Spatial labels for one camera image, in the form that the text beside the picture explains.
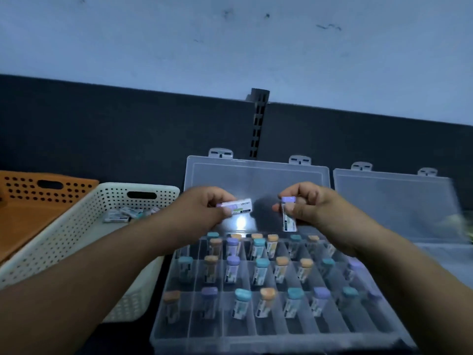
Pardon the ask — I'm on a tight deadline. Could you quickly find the purple-capped small tube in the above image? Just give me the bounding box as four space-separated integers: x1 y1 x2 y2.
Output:
280 196 298 233
216 198 253 217

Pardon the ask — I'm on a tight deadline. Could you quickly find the person's right forearm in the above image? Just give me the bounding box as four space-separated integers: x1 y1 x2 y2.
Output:
351 229 473 355

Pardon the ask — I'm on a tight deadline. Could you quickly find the row of small tubes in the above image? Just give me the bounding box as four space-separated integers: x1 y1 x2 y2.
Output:
162 232 383 324

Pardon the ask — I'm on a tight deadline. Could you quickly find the black slotted shelf upright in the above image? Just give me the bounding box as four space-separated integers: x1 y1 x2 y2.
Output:
245 87 270 159

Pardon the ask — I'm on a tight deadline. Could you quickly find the wide black shelf back panel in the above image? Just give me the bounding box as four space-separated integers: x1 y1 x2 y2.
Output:
0 74 258 189

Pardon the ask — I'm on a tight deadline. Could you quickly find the pile of small tubes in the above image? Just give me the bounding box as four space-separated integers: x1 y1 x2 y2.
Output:
102 206 162 223

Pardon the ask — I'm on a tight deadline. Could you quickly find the orange plastic basket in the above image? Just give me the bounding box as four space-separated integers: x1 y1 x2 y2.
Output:
0 170 100 263

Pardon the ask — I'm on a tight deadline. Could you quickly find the narrow black shelf back panel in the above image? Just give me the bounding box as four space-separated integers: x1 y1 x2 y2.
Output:
258 102 473 211

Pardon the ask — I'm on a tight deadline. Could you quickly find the white perforated plastic basket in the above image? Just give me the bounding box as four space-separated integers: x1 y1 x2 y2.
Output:
0 182 181 323

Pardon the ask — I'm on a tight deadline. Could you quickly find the person's right hand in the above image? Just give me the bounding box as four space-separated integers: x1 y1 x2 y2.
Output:
272 181 374 255

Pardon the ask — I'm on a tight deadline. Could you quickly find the person's left forearm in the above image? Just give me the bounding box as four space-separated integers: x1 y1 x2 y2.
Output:
0 221 185 355

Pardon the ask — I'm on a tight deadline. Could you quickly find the person's left hand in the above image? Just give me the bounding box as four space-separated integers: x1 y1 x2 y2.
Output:
162 186 237 248

